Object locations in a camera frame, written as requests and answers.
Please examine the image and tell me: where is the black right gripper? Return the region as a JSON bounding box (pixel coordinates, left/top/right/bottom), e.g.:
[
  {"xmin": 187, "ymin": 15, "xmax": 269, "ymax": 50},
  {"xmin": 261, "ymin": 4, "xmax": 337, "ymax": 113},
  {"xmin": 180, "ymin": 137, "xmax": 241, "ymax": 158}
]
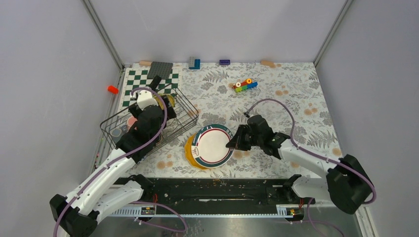
[{"xmin": 226, "ymin": 124, "xmax": 263, "ymax": 151}]

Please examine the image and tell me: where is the white plate teal rim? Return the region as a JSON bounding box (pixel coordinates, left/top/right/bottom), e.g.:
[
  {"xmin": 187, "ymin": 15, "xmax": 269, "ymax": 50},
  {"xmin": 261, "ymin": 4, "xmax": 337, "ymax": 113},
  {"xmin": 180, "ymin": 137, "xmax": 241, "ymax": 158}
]
[{"xmin": 192, "ymin": 123, "xmax": 233, "ymax": 168}]

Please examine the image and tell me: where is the yellow dotted scalloped plate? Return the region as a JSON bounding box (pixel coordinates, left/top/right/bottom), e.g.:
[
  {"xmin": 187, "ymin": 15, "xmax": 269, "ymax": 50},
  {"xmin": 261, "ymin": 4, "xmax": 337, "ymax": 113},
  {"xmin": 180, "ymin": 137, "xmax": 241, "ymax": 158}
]
[{"xmin": 184, "ymin": 133, "xmax": 207, "ymax": 170}]

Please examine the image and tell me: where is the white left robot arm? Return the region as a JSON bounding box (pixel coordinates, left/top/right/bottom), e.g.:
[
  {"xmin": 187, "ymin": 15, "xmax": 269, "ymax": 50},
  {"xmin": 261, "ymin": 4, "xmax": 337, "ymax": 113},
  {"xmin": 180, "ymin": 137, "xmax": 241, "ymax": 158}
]
[{"xmin": 49, "ymin": 104, "xmax": 169, "ymax": 237}]

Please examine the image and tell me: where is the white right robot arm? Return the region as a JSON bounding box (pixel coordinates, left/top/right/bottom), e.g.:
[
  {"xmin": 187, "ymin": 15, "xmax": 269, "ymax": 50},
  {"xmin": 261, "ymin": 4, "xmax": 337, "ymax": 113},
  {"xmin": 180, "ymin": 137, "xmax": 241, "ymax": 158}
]
[{"xmin": 226, "ymin": 115, "xmax": 374, "ymax": 214}]

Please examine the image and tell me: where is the pink mug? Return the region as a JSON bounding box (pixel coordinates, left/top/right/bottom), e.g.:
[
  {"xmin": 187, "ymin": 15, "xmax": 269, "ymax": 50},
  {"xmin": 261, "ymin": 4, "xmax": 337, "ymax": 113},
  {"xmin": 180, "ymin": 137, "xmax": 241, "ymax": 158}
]
[{"xmin": 126, "ymin": 116, "xmax": 137, "ymax": 129}]

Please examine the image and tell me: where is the grey blue cup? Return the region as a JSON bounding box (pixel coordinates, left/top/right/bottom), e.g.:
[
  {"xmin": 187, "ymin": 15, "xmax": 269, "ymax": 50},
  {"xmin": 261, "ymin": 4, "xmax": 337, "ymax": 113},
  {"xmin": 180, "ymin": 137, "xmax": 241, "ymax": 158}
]
[{"xmin": 110, "ymin": 128, "xmax": 123, "ymax": 140}]

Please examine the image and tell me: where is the green woven rim plate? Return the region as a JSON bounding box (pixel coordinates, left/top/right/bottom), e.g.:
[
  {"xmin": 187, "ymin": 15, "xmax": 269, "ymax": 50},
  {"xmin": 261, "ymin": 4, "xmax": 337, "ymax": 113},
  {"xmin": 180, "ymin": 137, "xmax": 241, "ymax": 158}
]
[{"xmin": 154, "ymin": 94, "xmax": 175, "ymax": 110}]

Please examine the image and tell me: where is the green white checkered board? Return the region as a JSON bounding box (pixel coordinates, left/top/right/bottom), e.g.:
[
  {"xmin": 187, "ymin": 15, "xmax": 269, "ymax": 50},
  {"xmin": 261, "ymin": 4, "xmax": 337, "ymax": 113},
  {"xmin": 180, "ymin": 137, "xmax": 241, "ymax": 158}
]
[{"xmin": 117, "ymin": 67, "xmax": 182, "ymax": 111}]

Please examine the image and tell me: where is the red small block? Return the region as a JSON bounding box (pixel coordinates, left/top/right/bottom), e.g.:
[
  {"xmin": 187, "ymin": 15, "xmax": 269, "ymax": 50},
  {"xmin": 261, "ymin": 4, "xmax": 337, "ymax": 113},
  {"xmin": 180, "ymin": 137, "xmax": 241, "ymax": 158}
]
[{"xmin": 107, "ymin": 85, "xmax": 119, "ymax": 95}]

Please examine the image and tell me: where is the colourful toy brick car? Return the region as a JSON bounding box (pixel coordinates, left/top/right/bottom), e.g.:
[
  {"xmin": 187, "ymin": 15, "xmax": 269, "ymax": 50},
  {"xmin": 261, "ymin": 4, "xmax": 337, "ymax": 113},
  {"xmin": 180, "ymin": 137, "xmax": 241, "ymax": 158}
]
[{"xmin": 232, "ymin": 78, "xmax": 258, "ymax": 93}]

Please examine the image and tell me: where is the grey studded baseplate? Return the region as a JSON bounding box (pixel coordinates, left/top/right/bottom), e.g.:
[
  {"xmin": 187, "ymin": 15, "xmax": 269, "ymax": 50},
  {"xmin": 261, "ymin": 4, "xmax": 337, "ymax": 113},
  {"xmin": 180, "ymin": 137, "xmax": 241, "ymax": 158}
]
[{"xmin": 147, "ymin": 62, "xmax": 173, "ymax": 79}]

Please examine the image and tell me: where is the wooden block left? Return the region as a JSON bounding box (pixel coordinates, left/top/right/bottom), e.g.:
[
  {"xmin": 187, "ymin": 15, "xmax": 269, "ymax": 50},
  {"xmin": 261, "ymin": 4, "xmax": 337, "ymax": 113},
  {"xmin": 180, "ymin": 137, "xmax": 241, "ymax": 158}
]
[{"xmin": 138, "ymin": 61, "xmax": 152, "ymax": 67}]

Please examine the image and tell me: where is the wooden block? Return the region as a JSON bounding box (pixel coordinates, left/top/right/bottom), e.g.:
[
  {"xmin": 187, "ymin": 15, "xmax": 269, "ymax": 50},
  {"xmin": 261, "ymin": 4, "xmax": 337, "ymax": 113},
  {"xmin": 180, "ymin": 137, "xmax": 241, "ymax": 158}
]
[
  {"xmin": 260, "ymin": 60, "xmax": 276, "ymax": 68},
  {"xmin": 138, "ymin": 61, "xmax": 152, "ymax": 67}
]

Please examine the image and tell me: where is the grey and blue brick stack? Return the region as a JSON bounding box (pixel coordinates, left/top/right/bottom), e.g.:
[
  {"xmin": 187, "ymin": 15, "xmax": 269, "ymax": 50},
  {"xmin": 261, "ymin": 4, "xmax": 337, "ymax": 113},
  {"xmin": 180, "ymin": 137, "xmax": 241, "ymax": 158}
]
[{"xmin": 188, "ymin": 57, "xmax": 201, "ymax": 70}]

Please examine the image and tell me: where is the purple toy brick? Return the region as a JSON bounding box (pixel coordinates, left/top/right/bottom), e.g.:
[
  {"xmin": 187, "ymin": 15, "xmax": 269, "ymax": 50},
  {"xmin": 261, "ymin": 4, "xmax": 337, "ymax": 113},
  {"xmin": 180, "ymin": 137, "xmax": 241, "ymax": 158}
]
[{"xmin": 219, "ymin": 59, "xmax": 231, "ymax": 66}]

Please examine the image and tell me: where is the wooden block right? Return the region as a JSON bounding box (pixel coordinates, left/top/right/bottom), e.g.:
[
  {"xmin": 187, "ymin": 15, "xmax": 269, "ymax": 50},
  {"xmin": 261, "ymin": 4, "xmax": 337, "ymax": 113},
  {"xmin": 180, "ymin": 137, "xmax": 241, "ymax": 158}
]
[{"xmin": 260, "ymin": 60, "xmax": 276, "ymax": 68}]

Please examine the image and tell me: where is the black wire dish rack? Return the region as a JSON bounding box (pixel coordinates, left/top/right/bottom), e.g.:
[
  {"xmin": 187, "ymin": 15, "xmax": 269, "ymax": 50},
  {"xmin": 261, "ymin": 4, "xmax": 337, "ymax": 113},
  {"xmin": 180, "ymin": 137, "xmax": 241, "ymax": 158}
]
[{"xmin": 100, "ymin": 89, "xmax": 199, "ymax": 153}]

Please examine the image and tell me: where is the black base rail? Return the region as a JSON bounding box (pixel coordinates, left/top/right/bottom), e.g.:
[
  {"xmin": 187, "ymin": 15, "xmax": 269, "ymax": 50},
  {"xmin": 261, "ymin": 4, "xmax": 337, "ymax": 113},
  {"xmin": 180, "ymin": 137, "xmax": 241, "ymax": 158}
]
[{"xmin": 111, "ymin": 176, "xmax": 351, "ymax": 212}]

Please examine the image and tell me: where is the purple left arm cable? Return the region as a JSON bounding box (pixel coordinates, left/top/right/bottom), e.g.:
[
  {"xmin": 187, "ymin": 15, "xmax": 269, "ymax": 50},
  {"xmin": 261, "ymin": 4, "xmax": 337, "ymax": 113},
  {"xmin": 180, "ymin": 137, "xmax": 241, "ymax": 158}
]
[{"xmin": 52, "ymin": 87, "xmax": 188, "ymax": 237}]

